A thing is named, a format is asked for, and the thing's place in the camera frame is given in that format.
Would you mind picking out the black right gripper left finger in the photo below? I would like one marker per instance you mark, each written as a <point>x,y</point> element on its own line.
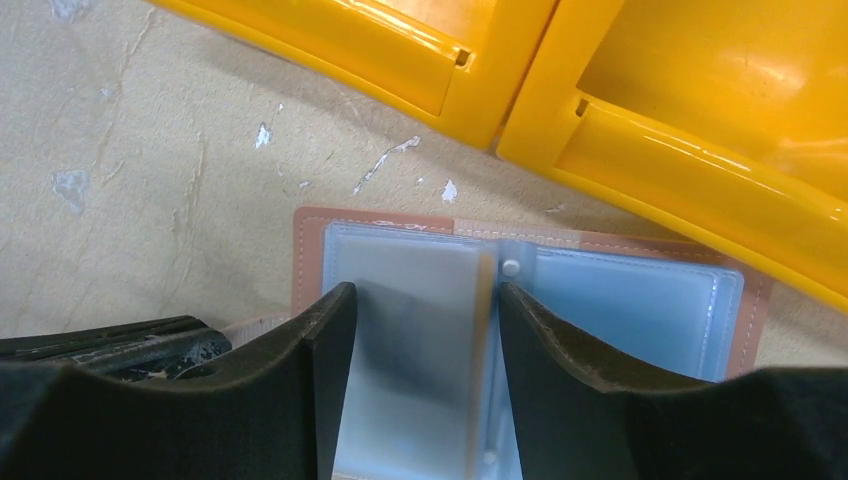
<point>270,409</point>

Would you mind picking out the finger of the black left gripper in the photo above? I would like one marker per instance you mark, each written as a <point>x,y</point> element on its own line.
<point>161,348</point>

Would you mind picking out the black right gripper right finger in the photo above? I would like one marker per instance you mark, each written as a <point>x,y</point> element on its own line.
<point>584,409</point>

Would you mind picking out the pink leather card holder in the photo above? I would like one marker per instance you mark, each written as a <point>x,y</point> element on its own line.
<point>428,395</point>

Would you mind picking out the yellow middle bin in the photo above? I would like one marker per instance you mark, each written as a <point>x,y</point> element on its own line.
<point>725,121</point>

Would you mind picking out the yellow bin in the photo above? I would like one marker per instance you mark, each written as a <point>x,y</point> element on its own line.
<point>454,65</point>
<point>725,121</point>

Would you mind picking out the yellow left bin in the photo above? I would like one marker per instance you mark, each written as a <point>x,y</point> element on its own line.
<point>454,65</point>

